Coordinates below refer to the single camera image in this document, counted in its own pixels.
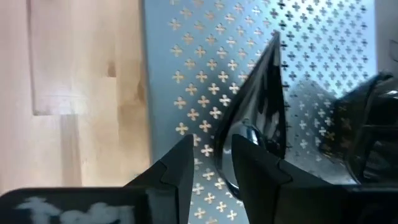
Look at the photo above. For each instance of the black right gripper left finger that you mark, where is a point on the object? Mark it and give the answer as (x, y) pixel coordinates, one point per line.
(171, 186)

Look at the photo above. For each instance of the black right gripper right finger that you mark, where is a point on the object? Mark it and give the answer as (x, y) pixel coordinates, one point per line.
(264, 193)

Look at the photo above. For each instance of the black teardrop plate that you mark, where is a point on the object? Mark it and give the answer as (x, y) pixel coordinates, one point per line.
(261, 102)

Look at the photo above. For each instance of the black wavy square bowl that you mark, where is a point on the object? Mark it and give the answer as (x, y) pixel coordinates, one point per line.
(373, 124)

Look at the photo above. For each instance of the grey perforated metal shelf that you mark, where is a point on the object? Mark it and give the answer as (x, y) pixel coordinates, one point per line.
(199, 46)

